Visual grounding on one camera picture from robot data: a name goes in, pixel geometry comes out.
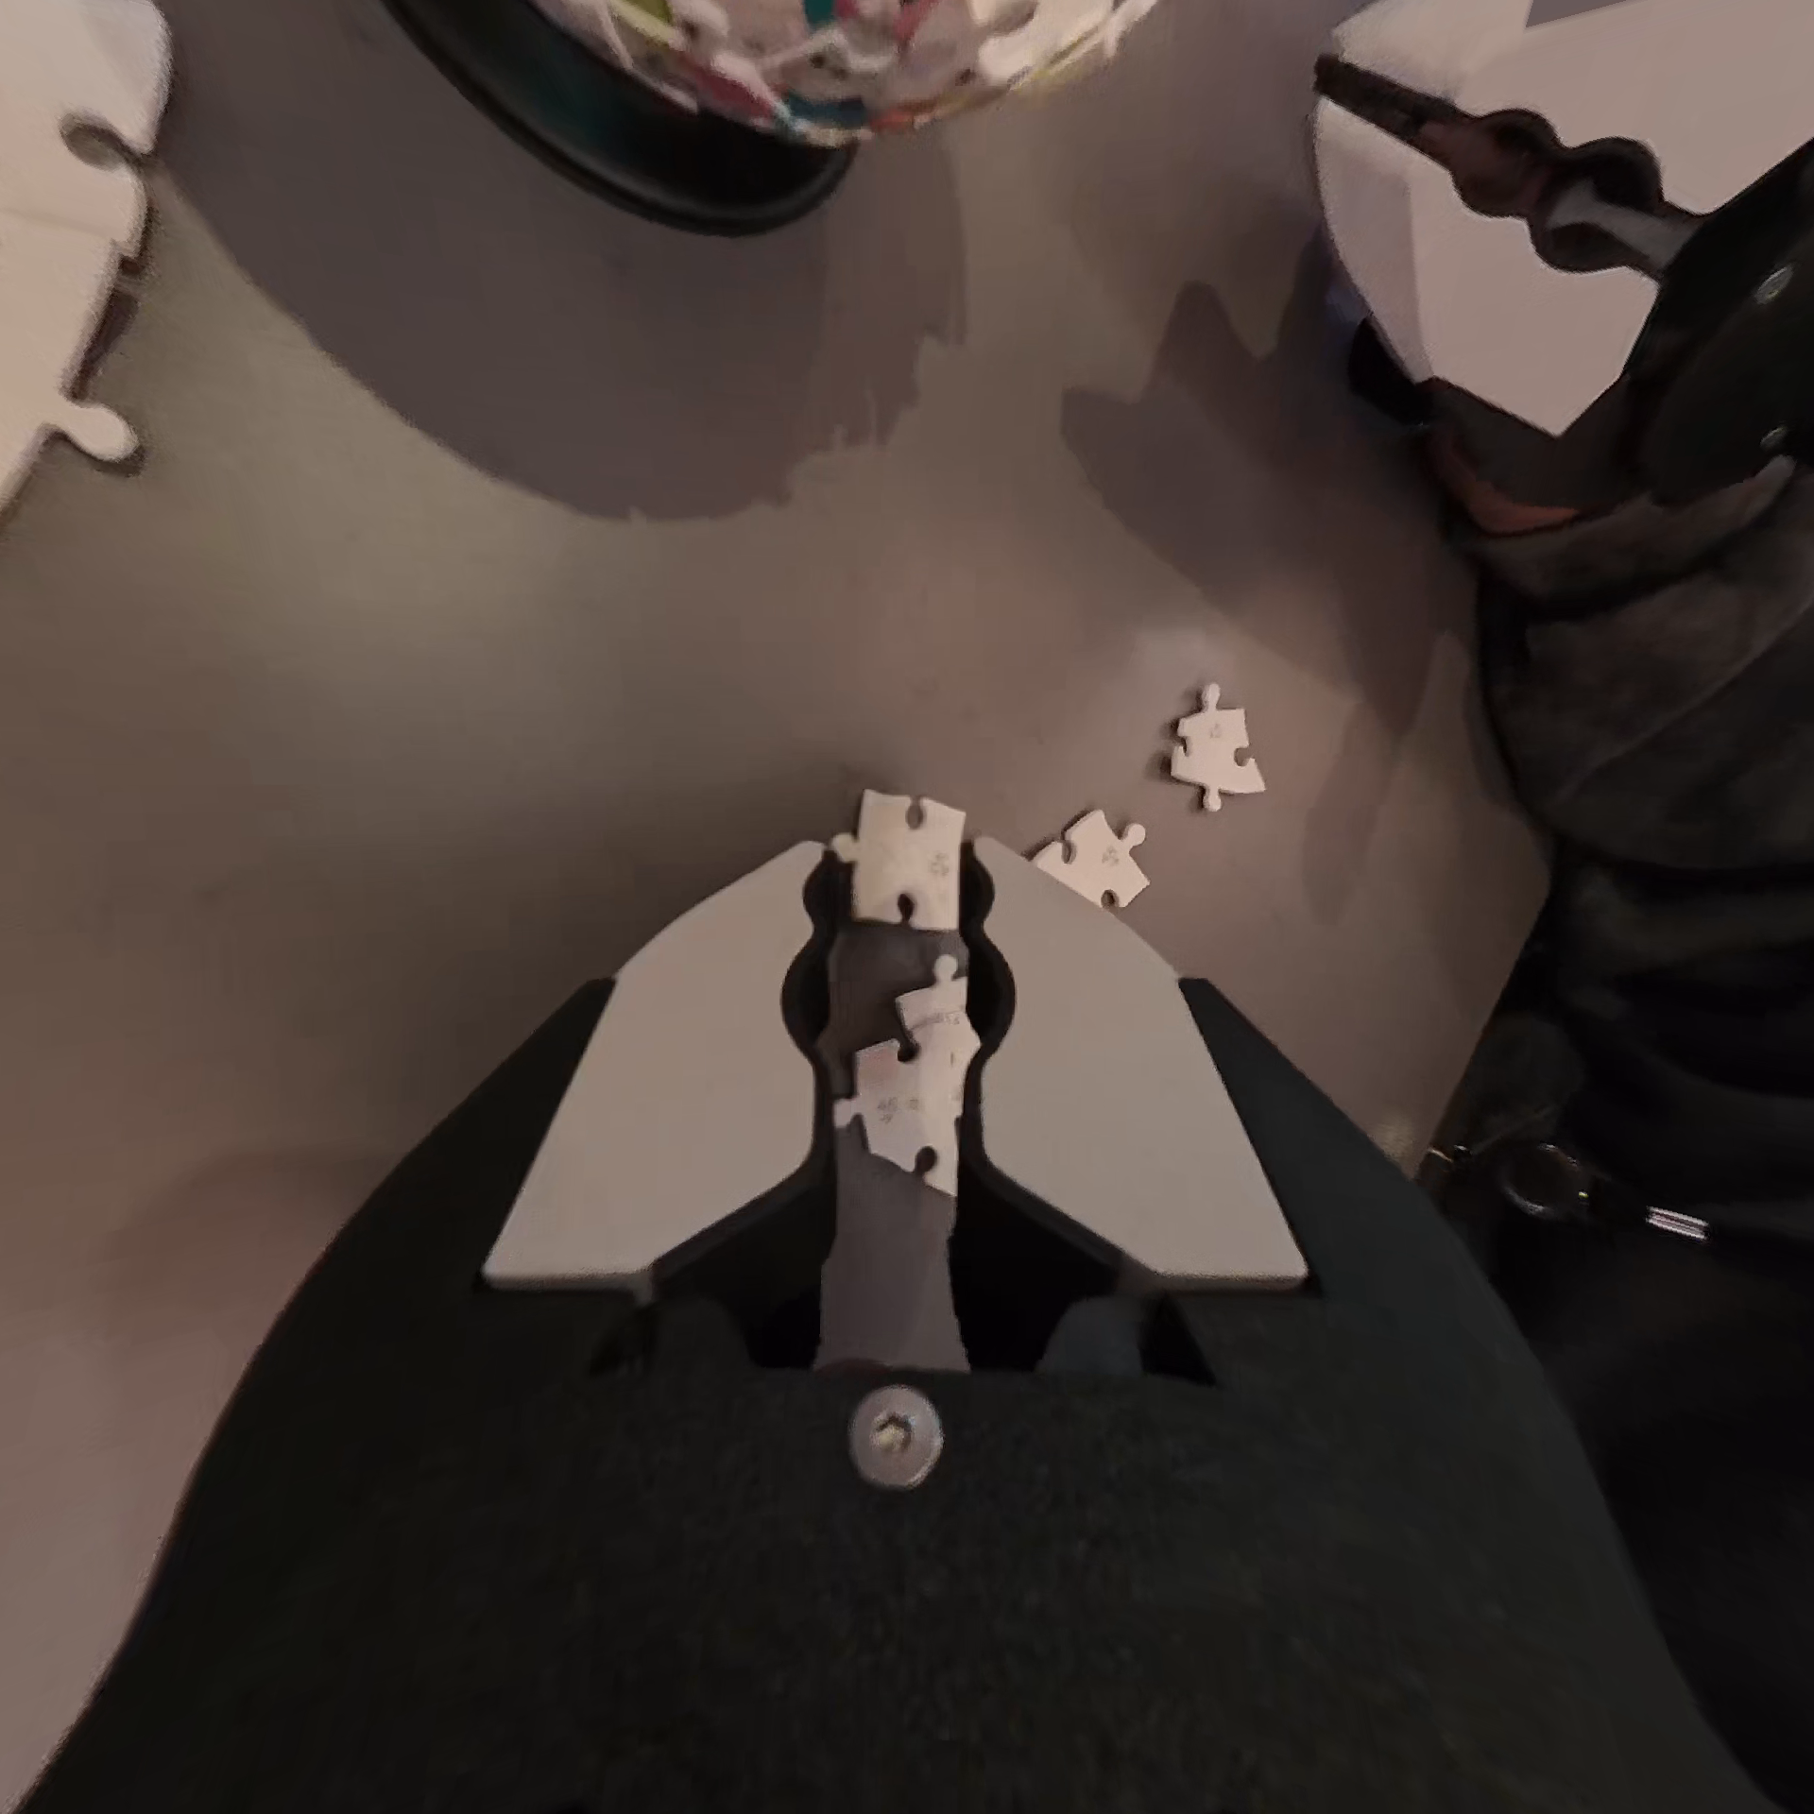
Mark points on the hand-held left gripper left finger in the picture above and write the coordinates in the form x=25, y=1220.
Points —
x=666, y=1119

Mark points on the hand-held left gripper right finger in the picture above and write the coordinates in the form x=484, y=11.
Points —
x=1120, y=1119

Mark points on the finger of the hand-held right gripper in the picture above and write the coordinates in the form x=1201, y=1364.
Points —
x=1673, y=72
x=1418, y=269

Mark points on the white puzzle piece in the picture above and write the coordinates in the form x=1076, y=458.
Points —
x=902, y=1112
x=1218, y=748
x=937, y=1014
x=907, y=858
x=1094, y=863

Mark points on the partly built puzzle ball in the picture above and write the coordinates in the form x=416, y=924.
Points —
x=852, y=56

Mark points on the person's right forearm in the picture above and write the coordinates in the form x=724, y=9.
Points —
x=1630, y=637

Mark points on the black puzzle ball stand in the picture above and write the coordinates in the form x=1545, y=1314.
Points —
x=637, y=155

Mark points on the person's right hand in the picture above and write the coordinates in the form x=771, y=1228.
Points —
x=1495, y=507

